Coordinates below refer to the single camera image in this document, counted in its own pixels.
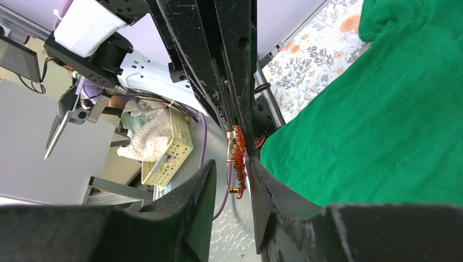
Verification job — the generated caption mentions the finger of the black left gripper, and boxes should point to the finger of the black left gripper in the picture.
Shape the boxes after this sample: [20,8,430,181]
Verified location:
[215,1,257,157]
[146,1,231,132]

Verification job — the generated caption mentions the yellow perforated basket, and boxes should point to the yellow perforated basket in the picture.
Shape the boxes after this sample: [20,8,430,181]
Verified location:
[141,109,193,187]

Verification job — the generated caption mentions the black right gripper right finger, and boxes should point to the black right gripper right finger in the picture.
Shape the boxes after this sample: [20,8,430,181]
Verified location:
[246,158,462,261]

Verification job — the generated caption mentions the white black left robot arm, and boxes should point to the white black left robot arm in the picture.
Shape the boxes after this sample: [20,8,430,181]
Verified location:
[44,1,258,156]

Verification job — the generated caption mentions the orange brooch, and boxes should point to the orange brooch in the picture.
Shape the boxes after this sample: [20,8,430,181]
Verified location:
[227,125,247,199]

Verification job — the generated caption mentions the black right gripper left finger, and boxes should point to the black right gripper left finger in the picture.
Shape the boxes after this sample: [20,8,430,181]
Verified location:
[1,160,217,261]

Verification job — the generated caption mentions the green t-shirt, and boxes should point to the green t-shirt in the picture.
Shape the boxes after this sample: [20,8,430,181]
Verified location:
[260,1,462,206]

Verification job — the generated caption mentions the floral cloth bundle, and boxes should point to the floral cloth bundle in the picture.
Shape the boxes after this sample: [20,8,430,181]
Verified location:
[117,100,173,162]

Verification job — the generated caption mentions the floral table mat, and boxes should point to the floral table mat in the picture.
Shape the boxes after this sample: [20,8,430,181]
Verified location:
[263,1,370,122]

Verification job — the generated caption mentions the black monitor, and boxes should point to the black monitor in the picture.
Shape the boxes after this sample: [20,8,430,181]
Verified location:
[1,35,41,82]

